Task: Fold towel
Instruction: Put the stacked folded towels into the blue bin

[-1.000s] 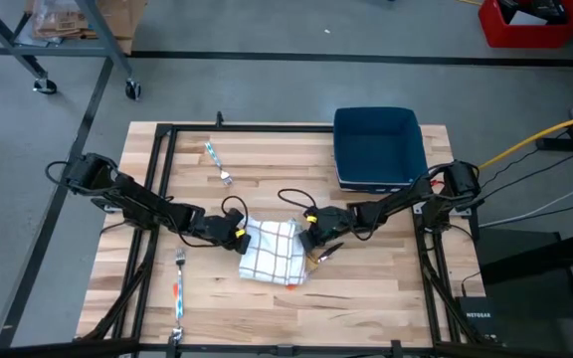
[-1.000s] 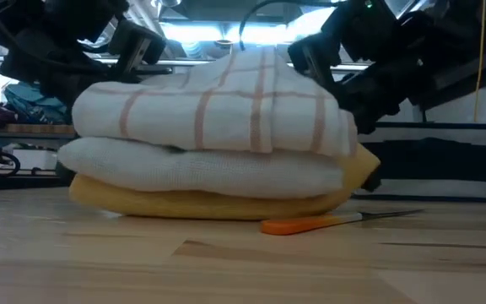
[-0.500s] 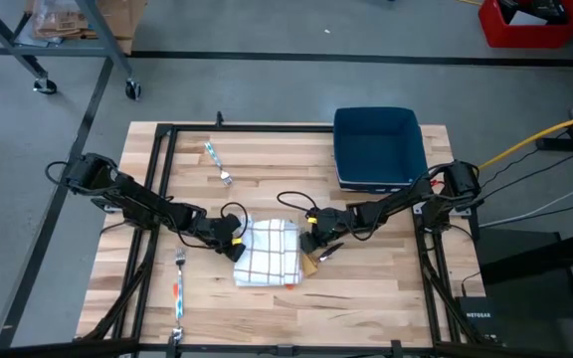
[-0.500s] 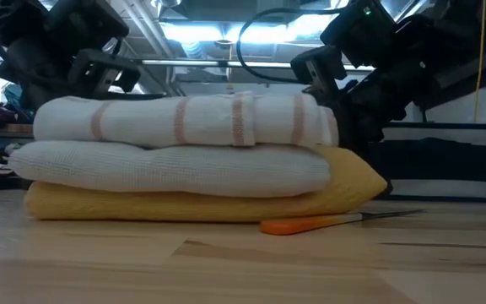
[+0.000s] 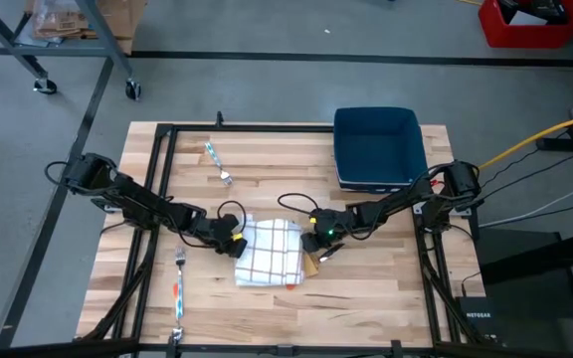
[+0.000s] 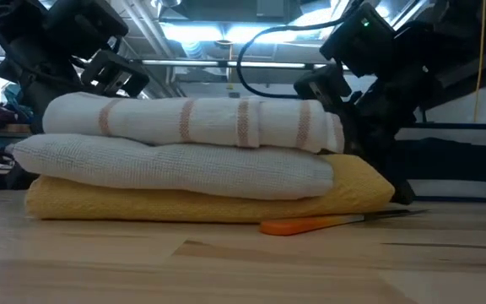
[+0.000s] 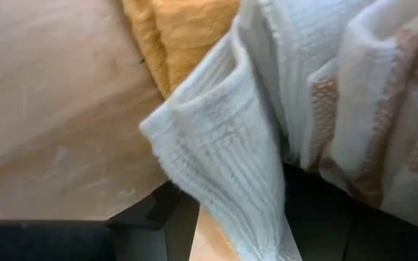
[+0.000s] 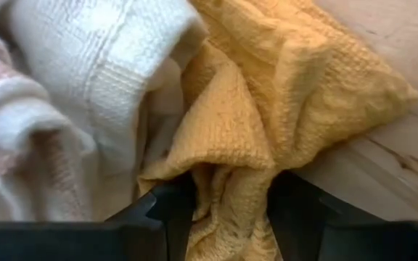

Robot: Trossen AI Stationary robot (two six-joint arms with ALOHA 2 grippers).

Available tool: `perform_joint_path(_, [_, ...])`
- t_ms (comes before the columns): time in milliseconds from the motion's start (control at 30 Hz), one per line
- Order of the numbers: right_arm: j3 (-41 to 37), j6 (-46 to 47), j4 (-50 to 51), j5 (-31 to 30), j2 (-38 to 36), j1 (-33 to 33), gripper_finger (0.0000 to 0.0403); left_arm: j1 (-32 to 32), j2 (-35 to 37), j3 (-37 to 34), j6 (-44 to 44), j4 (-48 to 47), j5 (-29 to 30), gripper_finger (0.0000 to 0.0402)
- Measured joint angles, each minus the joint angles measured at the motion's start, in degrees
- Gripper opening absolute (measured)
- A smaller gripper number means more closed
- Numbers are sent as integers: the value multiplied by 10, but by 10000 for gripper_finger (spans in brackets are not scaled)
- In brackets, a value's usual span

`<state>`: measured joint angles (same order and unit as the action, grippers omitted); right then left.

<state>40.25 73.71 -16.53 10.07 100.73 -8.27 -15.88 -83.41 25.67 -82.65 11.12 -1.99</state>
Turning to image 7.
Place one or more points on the white towel with red checks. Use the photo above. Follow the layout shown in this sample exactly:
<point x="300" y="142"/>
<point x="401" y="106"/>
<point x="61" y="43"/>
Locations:
<point x="368" y="108"/>

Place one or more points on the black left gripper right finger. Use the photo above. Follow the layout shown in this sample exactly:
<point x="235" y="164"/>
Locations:
<point x="339" y="235"/>

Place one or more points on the orange towel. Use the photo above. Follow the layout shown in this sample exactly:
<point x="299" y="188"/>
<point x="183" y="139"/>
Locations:
<point x="187" y="36"/>

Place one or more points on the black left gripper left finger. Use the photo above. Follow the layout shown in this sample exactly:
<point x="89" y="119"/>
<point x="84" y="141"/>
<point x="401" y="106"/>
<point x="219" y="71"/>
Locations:
<point x="49" y="243"/>

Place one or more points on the plain white towel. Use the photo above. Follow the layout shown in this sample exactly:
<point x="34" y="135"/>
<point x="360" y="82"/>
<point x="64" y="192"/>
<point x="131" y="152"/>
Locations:
<point x="223" y="145"/>

